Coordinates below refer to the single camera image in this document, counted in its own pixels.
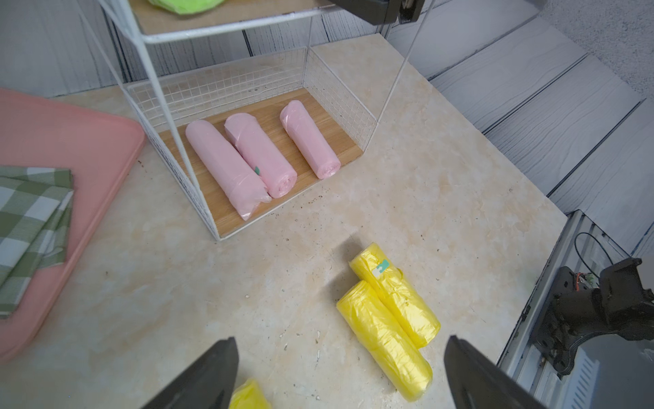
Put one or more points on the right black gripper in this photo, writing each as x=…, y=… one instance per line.
x=382, y=12

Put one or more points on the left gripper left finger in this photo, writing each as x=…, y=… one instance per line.
x=208, y=383

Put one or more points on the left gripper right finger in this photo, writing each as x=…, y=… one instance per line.
x=475, y=382

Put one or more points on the yellow bag roll labelled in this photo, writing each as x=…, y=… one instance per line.
x=397, y=294

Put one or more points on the pink bag roll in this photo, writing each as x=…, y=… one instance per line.
x=243, y=187
x=261, y=154
x=313, y=146

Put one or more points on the light green bag roll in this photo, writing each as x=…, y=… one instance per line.
x=186, y=7

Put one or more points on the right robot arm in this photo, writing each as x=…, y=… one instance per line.
x=487, y=181

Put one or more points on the green checkered cloth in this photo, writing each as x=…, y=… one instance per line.
x=36, y=215

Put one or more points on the pink cutting board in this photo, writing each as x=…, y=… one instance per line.
x=61, y=167

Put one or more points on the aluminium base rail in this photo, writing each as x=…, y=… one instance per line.
x=585, y=337

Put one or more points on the white wire wooden shelf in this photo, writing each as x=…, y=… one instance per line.
x=328, y=79

